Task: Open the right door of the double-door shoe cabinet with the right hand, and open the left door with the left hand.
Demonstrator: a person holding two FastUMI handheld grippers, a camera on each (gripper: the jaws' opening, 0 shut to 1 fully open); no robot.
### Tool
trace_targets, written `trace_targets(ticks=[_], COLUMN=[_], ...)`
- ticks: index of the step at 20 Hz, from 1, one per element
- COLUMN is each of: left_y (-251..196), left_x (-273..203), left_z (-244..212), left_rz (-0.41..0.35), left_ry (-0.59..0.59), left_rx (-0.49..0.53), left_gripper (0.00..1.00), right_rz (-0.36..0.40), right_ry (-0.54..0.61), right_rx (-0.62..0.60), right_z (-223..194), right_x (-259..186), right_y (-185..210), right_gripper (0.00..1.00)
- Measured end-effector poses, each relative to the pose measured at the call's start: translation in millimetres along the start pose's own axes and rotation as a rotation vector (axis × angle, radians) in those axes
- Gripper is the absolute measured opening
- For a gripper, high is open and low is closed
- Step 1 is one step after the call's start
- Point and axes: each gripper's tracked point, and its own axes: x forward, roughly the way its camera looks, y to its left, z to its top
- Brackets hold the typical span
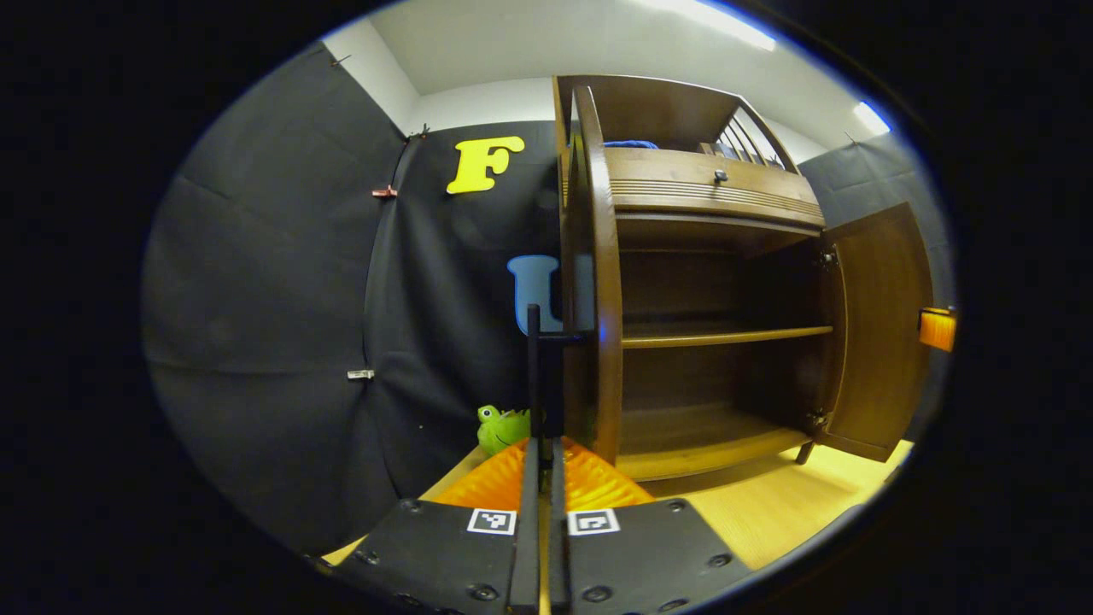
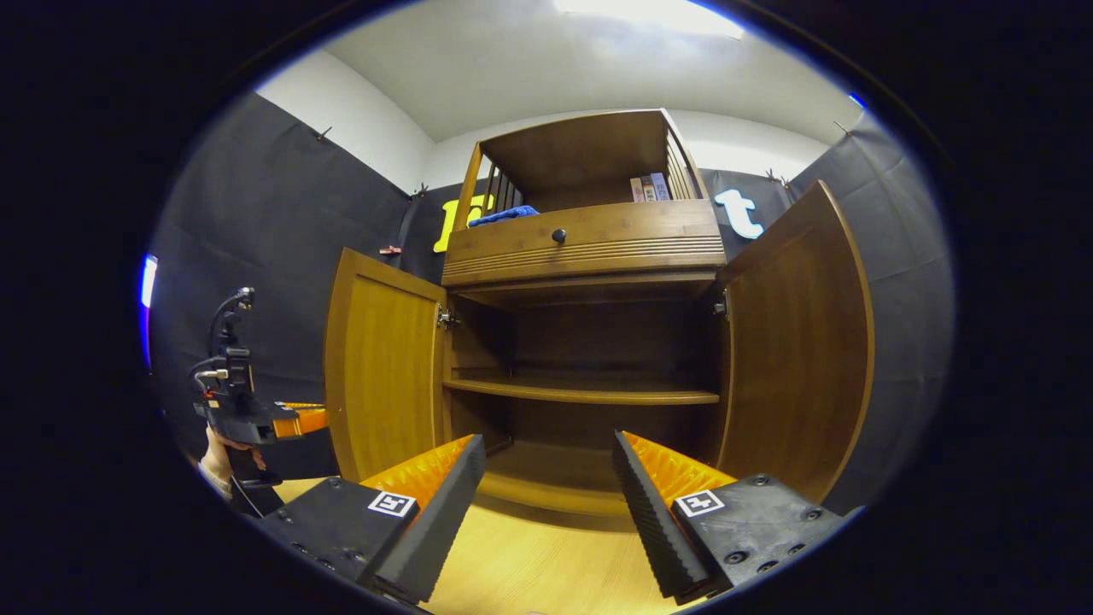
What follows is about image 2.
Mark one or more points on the wooden cabinet door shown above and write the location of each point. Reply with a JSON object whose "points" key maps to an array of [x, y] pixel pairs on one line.
{"points": [[384, 367], [794, 342]]}

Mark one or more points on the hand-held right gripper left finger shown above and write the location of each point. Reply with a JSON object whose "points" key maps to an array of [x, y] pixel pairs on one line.
{"points": [[431, 530]]}

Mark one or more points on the blue cloth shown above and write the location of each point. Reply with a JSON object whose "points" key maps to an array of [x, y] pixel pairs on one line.
{"points": [[504, 215]]}

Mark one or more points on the black backdrop cloth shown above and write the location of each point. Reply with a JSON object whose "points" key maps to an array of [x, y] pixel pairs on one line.
{"points": [[282, 222]]}

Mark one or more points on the metal door hinge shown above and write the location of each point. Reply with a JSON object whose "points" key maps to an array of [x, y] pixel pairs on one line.
{"points": [[721, 305], [446, 318]]}

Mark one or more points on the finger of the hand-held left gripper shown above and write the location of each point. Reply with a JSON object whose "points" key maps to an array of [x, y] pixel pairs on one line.
{"points": [[312, 422], [301, 404]]}

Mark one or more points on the wooden cabinet drawer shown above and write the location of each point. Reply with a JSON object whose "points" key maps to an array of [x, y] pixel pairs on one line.
{"points": [[598, 231]]}

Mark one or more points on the pale blue book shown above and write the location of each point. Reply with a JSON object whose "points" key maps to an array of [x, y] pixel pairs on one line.
{"points": [[662, 187]]}

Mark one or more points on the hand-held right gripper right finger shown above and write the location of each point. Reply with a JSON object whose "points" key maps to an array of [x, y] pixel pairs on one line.
{"points": [[651, 521]]}

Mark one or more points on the pinkish brown book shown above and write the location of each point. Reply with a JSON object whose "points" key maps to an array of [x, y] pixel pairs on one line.
{"points": [[636, 190]]}

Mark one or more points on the wooden inner shelf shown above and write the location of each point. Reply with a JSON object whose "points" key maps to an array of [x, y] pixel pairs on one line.
{"points": [[581, 393]]}

